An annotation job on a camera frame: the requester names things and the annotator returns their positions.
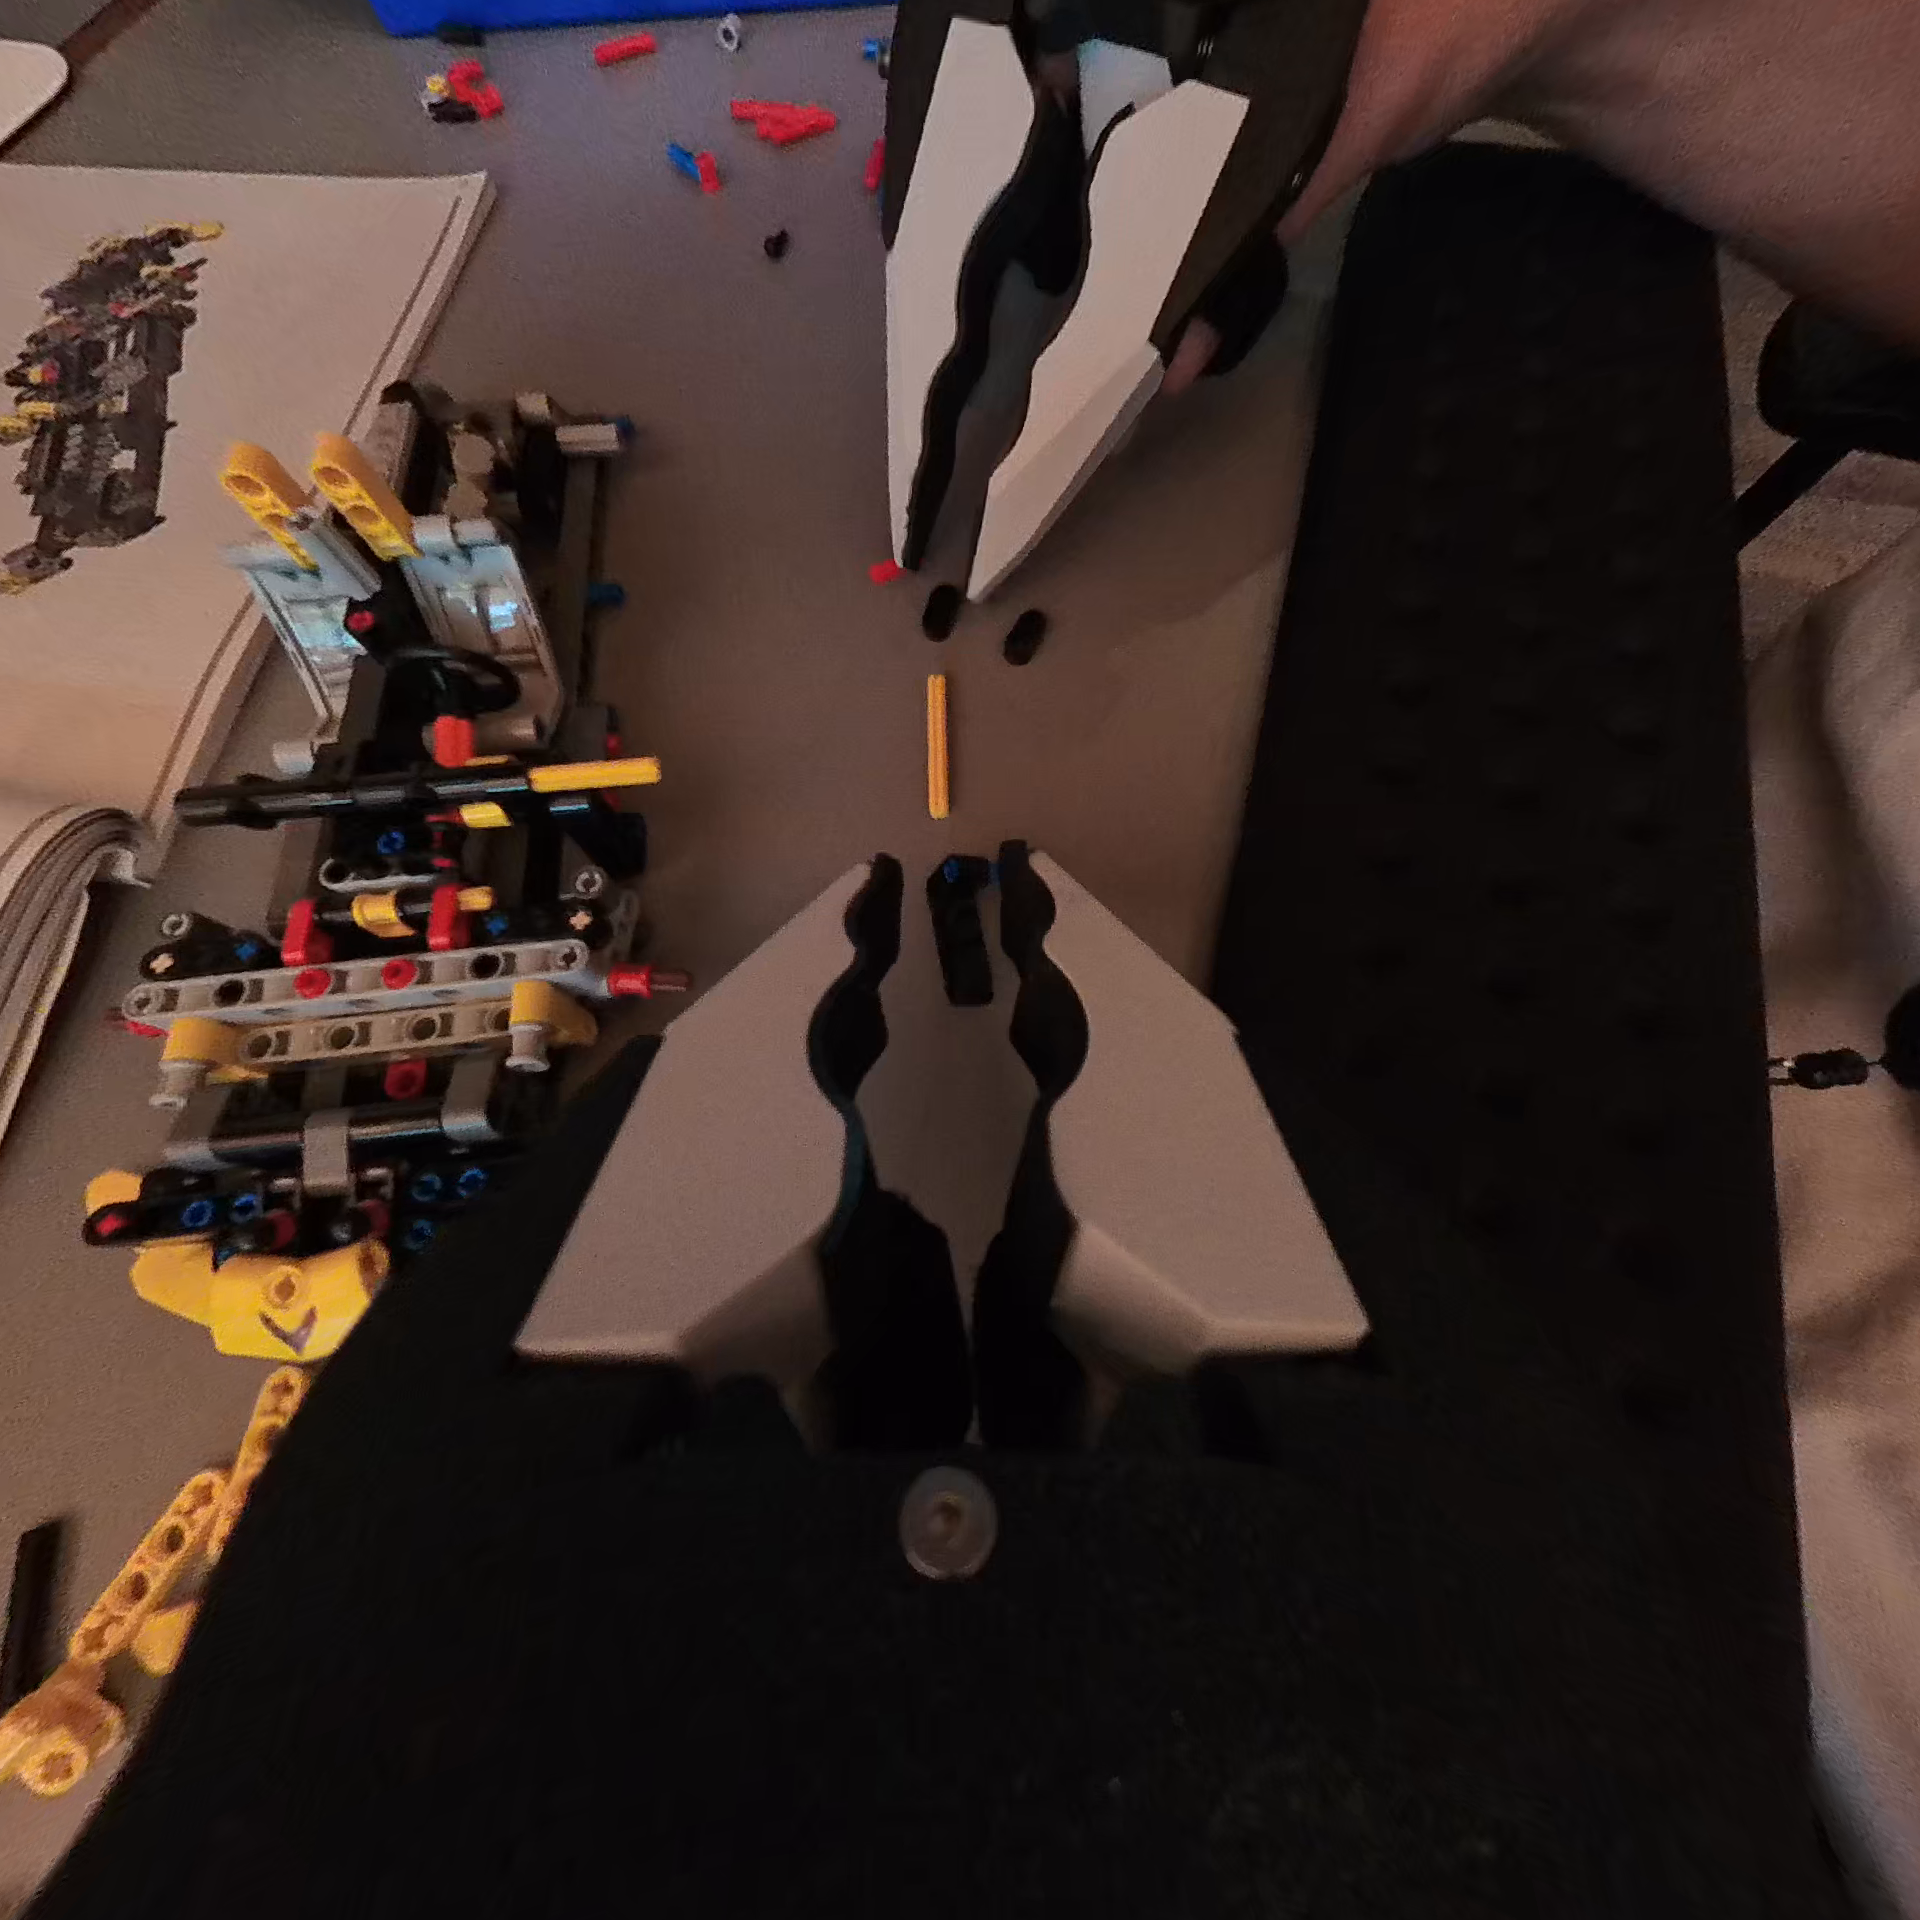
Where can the yellow lego axle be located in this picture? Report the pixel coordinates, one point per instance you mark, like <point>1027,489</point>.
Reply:
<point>938,750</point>

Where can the person's right hand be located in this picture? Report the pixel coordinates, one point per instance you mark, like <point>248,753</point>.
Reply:
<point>1424,76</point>

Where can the blue plastic bin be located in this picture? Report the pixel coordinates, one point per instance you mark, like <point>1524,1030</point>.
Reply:
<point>599,13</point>

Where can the person's right forearm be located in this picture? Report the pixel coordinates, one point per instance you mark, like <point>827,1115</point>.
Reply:
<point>1724,121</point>

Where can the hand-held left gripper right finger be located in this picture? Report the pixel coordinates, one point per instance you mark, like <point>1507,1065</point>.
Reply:
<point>1185,1202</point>

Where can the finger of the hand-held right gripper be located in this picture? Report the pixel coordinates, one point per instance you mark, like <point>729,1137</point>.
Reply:
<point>1140,270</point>
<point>938,196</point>

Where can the white document stand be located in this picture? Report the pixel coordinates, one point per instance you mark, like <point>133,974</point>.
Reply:
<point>23,90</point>

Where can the black lego connector blue pin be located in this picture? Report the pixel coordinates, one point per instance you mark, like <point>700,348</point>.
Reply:
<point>960,938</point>

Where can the open instruction booklet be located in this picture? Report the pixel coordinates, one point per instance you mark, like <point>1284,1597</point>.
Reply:
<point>300,377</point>

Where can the pile of yellow lego pieces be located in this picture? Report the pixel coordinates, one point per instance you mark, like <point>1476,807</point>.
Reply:
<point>165,1547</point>

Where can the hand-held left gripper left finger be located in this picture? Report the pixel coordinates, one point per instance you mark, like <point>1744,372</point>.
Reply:
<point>704,1202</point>

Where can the lego car chassis model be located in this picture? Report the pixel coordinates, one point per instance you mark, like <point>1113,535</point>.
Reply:
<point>375,974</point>

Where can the black office chair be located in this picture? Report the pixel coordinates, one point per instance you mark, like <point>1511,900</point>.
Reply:
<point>1816,377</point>

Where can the scatter of red blue pins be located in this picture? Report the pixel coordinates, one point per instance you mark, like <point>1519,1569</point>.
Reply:
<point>780,121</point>

